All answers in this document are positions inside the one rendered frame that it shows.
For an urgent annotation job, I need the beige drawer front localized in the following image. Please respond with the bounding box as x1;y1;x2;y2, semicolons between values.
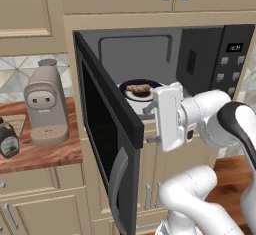
0;162;85;200

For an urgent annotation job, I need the light wooden cutting board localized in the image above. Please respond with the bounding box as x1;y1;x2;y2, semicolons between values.
0;113;27;137

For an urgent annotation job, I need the grey cupboard handle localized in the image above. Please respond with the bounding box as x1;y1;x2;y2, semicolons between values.
153;181;162;209
3;203;19;231
143;183;152;211

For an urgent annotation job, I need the beige coffee machine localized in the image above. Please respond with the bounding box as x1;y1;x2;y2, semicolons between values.
23;58;70;147

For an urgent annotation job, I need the beige base cupboard door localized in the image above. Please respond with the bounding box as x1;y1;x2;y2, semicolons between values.
151;131;219;213
0;186;93;235
81;135;158;222

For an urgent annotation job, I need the black microwave door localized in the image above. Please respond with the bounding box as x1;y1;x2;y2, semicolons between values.
72;31;145;235

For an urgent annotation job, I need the brown syrup bottle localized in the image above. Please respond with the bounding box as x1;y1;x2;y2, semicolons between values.
0;116;21;159

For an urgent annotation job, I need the grey microwave door handle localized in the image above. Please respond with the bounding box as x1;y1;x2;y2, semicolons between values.
108;146;129;235

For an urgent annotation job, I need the black microwave oven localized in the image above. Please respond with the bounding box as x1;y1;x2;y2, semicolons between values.
72;23;256;121

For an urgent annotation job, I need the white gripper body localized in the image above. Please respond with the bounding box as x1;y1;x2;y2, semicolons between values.
153;81;188;153

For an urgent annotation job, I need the dark blue plate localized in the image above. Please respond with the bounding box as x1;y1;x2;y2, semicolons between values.
118;78;164;102

